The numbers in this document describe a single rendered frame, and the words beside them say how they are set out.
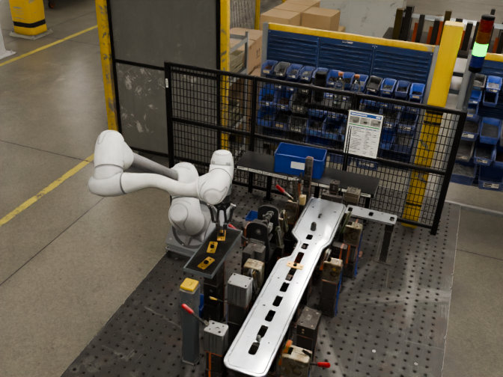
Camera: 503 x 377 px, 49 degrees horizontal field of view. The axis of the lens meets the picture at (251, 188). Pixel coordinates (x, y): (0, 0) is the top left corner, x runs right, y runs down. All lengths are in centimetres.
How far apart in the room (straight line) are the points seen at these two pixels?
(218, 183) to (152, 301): 96
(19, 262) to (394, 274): 280
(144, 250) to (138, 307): 156
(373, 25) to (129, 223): 585
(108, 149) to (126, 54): 273
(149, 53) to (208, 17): 71
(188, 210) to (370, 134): 120
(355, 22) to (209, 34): 492
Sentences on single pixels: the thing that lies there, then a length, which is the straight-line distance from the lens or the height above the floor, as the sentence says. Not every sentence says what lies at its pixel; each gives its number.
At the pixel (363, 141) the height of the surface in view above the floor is 125.
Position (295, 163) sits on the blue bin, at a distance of 344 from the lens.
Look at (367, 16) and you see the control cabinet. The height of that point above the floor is 59.
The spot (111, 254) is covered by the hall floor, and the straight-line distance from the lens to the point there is 452.
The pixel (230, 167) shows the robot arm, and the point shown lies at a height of 156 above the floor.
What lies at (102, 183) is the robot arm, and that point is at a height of 141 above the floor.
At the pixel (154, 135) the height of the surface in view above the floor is 35.
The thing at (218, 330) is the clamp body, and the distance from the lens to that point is 235.
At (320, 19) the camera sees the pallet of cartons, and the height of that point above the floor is 100.
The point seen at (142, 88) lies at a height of 82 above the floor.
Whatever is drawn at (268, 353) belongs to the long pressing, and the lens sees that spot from 236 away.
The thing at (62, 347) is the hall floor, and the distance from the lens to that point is 387.
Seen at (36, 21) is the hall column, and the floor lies 26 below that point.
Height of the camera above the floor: 274
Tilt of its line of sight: 31 degrees down
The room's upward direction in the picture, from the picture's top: 3 degrees clockwise
